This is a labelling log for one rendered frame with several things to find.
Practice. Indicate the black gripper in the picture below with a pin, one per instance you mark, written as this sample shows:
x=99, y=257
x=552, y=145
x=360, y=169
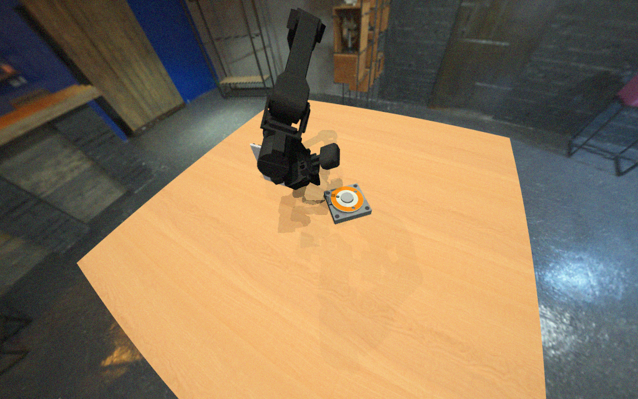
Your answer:
x=328, y=158

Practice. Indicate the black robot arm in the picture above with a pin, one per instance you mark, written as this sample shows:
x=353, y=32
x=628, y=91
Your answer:
x=288, y=103

